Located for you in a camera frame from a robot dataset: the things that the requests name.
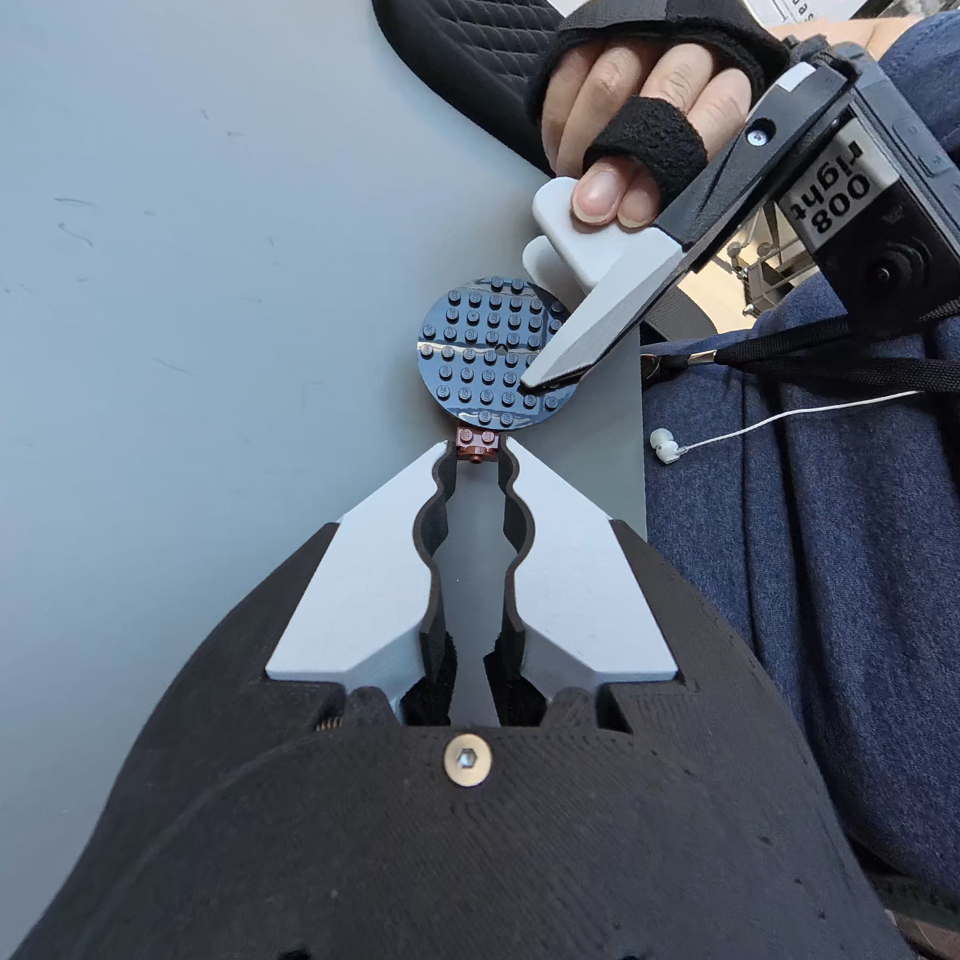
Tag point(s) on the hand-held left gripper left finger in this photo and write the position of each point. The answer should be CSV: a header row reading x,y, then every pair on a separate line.
x,y
360,592

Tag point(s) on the black round studded plate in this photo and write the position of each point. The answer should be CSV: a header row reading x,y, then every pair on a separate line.
x,y
480,352

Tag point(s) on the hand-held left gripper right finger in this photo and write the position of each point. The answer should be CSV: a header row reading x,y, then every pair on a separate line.
x,y
592,592

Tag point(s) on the person's right forearm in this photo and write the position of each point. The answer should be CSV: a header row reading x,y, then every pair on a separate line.
x,y
847,34

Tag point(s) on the grey desk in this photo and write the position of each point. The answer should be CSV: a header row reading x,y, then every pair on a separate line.
x,y
187,375

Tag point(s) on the brown bracket brick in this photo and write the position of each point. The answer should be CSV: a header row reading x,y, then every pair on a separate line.
x,y
478,442

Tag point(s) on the black framed white sign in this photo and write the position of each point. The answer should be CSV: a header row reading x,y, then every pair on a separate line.
x,y
795,7

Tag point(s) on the person's navy shirt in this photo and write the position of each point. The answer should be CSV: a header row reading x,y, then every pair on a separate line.
x,y
825,562

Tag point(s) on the person's right hand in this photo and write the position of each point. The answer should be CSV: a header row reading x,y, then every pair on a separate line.
x,y
600,75

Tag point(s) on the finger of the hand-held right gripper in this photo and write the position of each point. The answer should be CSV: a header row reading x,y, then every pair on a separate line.
x,y
600,322

